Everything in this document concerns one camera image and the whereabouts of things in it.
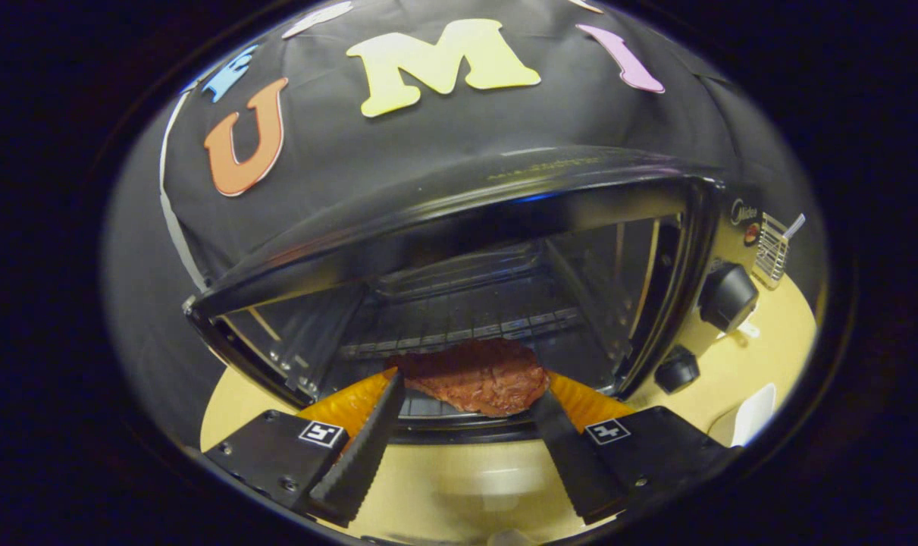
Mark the black toaster oven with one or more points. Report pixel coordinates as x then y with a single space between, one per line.
458 205

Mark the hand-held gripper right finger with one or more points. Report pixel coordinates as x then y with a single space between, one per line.
572 462

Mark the white rectangular tray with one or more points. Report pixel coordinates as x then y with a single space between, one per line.
754 415

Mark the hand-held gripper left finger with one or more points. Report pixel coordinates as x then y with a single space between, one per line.
364 455

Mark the brown meat piece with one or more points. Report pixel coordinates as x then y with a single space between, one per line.
481 375

